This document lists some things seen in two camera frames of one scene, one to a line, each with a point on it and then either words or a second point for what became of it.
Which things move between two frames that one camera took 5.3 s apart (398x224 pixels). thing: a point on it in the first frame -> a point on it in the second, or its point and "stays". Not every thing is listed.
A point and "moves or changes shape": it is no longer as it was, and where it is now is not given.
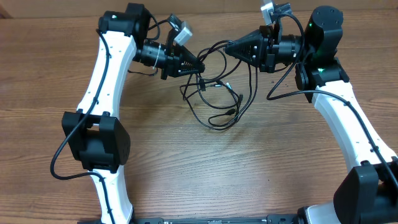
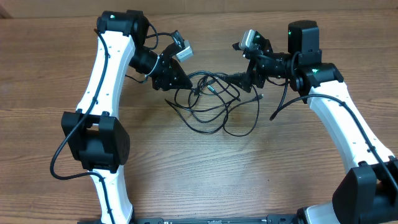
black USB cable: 212,98 moves or changes shape
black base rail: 272,219 stays
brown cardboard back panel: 187,9 stays
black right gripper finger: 250,48 -> 240,79
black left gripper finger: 189,64 -> 180,80
